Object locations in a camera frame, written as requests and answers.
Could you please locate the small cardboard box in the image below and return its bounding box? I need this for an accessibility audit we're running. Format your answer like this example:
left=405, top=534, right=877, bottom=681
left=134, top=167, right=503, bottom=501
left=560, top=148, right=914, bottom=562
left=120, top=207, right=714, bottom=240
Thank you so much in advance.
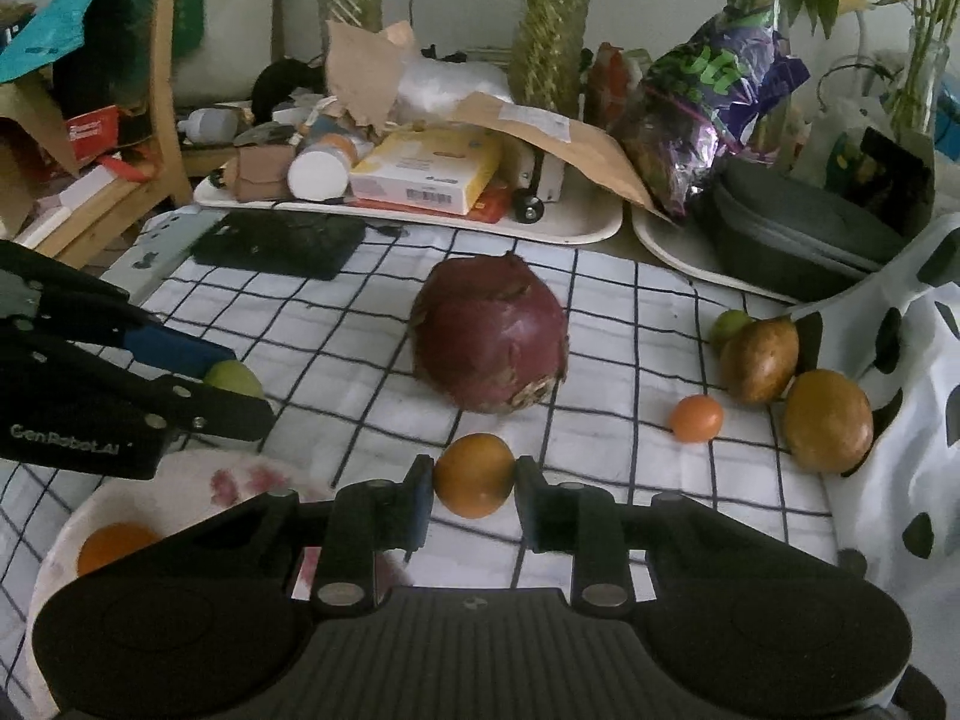
left=235, top=142, right=298, bottom=201

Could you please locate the white tray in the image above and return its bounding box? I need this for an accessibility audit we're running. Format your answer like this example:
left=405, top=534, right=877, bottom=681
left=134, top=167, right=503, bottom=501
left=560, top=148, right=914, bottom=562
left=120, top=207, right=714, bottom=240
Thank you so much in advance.
left=631, top=201, right=890, bottom=306
left=193, top=171, right=626, bottom=245

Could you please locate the glass vase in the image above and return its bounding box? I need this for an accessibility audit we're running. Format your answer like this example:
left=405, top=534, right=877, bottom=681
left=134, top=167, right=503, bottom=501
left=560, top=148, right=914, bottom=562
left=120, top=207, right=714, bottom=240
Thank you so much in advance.
left=898, top=28, right=951, bottom=137

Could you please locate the grey metal plate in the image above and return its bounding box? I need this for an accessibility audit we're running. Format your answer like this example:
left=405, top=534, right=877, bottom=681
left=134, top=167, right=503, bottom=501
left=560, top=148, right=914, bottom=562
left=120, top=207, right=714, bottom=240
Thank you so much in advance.
left=97, top=211, right=226, bottom=310

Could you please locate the green lime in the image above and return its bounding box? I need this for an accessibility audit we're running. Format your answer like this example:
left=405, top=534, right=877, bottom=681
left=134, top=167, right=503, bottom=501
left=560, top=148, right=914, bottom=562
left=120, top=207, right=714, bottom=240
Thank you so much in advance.
left=204, top=360, right=265, bottom=400
left=709, top=309, right=755, bottom=353

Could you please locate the small tangerine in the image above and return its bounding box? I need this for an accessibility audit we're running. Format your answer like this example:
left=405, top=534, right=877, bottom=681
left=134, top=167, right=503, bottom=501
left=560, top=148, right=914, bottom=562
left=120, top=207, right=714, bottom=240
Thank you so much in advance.
left=670, top=394, right=725, bottom=444

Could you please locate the red dragon fruit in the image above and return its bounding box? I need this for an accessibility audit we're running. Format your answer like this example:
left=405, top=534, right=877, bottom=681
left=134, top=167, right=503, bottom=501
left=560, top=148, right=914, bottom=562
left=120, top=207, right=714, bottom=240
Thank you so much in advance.
left=411, top=253, right=571, bottom=415

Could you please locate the cow print blanket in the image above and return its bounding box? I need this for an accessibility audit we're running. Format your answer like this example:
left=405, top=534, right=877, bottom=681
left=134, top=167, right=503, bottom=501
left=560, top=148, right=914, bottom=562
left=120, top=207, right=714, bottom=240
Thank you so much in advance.
left=791, top=214, right=960, bottom=720

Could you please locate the torn brown paper bag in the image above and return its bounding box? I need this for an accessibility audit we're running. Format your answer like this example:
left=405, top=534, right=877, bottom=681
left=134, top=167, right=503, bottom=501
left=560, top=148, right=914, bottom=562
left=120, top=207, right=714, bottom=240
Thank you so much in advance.
left=325, top=19, right=418, bottom=145

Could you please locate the clear plastic bag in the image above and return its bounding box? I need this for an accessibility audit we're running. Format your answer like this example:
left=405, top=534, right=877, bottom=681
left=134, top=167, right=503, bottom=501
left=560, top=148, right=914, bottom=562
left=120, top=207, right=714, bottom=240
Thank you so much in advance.
left=396, top=56, right=517, bottom=125

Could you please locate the brown paper envelope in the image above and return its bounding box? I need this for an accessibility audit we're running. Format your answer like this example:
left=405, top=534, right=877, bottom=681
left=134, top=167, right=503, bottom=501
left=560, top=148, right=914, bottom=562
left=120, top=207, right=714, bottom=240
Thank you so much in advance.
left=452, top=90, right=677, bottom=227

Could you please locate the elongated brown mango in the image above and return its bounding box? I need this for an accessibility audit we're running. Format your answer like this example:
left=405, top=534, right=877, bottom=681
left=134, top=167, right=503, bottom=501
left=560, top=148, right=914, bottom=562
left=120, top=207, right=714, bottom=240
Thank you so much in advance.
left=720, top=317, right=800, bottom=406

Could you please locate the small white bottle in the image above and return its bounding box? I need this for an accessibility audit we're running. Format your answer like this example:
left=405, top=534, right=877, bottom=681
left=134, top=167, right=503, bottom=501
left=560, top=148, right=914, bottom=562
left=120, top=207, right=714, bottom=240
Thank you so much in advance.
left=178, top=108, right=242, bottom=143

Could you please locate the grey zip case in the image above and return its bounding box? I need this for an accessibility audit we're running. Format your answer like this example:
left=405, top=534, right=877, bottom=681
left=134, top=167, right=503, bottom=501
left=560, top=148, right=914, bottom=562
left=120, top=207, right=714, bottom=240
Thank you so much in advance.
left=700, top=156, right=910, bottom=302

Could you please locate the white orange bottle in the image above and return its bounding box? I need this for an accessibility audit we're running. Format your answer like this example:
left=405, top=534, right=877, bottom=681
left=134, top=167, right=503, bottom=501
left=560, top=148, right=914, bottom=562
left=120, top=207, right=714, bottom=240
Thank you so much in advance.
left=286, top=132, right=362, bottom=203

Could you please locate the black round object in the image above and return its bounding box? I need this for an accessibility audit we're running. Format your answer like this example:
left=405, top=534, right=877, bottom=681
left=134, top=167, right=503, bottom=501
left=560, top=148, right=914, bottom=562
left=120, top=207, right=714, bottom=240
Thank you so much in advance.
left=250, top=58, right=329, bottom=122

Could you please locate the white plate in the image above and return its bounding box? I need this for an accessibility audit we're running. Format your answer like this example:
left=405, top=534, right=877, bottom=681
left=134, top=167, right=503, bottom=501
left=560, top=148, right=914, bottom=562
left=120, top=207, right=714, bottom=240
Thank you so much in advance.
left=28, top=454, right=413, bottom=691

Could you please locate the large orange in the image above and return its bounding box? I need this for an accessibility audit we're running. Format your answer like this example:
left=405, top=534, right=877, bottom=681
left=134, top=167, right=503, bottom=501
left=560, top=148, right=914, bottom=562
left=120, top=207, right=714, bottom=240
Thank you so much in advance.
left=433, top=433, right=517, bottom=519

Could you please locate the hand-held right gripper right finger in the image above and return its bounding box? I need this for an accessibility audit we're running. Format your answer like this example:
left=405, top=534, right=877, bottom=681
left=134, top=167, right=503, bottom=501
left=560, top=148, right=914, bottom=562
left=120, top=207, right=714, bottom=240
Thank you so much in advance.
left=516, top=456, right=758, bottom=610

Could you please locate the black white checked tablecloth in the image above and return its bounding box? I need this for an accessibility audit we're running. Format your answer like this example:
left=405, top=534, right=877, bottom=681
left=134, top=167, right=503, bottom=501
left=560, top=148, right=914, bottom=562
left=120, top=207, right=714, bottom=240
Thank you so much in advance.
left=0, top=208, right=852, bottom=698

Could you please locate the red box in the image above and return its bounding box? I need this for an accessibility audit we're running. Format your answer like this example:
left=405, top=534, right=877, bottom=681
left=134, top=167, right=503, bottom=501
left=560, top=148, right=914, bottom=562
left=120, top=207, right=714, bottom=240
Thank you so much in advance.
left=64, top=104, right=122, bottom=163

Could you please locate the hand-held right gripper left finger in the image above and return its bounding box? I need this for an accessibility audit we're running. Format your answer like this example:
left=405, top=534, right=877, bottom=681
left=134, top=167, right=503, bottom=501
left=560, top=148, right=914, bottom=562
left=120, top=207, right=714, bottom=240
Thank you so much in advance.
left=202, top=456, right=436, bottom=612

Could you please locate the teal bag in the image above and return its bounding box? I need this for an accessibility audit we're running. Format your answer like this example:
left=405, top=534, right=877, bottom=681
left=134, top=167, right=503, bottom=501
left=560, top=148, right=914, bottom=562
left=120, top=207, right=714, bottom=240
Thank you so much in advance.
left=0, top=0, right=182, bottom=85

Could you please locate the black card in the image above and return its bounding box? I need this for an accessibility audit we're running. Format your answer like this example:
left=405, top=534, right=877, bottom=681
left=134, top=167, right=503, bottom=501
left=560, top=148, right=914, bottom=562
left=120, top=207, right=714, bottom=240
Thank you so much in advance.
left=857, top=126, right=936, bottom=239

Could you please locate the wooden chair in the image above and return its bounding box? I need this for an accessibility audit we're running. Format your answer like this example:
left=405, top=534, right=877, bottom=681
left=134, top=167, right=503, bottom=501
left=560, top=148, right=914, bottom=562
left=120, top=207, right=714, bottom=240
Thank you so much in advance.
left=0, top=0, right=197, bottom=265

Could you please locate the purple snack bag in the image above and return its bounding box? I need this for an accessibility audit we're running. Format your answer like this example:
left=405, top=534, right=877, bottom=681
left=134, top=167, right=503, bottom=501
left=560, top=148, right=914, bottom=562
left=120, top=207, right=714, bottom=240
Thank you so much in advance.
left=606, top=6, right=812, bottom=220

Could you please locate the round brown mango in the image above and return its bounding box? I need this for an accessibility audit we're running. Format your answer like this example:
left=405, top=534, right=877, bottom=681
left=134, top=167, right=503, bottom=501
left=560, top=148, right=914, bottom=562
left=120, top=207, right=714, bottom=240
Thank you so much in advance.
left=781, top=369, right=875, bottom=473

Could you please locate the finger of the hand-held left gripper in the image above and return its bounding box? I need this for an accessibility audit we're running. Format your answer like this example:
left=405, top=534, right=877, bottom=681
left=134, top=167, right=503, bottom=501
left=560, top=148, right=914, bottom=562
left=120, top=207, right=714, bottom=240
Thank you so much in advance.
left=0, top=331, right=276, bottom=443
left=0, top=240, right=237, bottom=385

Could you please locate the black ridged tray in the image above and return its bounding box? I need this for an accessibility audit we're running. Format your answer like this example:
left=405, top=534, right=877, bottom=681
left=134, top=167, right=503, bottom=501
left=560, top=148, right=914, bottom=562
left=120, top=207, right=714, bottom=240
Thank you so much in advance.
left=190, top=211, right=368, bottom=283

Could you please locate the yellow white box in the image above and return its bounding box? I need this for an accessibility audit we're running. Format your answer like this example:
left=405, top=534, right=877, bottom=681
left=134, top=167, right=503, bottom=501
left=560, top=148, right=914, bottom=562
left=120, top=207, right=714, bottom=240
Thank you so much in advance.
left=348, top=126, right=503, bottom=216

